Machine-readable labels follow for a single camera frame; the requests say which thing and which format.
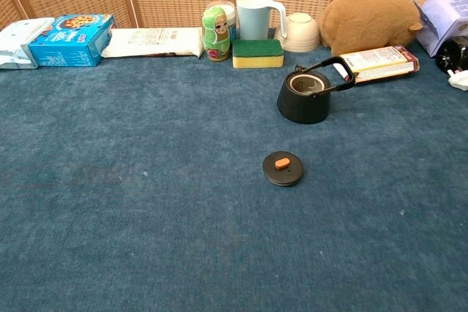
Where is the black lid orange knob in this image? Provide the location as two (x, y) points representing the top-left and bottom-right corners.
(262, 151), (305, 187)

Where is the green yellow sponge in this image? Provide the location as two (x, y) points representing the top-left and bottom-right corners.
(232, 38), (285, 69)

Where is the blue table cloth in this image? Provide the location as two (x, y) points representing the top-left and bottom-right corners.
(0, 26), (468, 312)

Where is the green matryoshka doll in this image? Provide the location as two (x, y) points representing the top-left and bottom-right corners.
(201, 6), (231, 63)

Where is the light blue white pitcher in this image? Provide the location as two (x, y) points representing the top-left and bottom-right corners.
(235, 0), (288, 41)

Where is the cream bowl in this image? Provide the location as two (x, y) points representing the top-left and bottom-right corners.
(274, 12), (322, 53)

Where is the white flat plastic package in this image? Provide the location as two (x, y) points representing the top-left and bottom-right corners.
(101, 27), (205, 59)

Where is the brown yellow snack box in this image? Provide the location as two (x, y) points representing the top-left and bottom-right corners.
(333, 45), (420, 84)

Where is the brown plush capybara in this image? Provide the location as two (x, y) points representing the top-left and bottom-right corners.
(320, 0), (424, 57)

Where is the blue cookie box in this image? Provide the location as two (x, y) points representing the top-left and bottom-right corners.
(28, 14), (117, 68)

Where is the light purple paper package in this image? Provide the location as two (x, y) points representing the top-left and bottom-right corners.
(415, 0), (468, 58)

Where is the white wet wipes pack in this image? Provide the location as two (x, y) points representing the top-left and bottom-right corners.
(0, 17), (56, 70)

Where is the black teapot with handle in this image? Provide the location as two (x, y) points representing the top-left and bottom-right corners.
(276, 56), (357, 125)

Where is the white power plug cable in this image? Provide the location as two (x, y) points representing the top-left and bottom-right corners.
(447, 69), (468, 92)

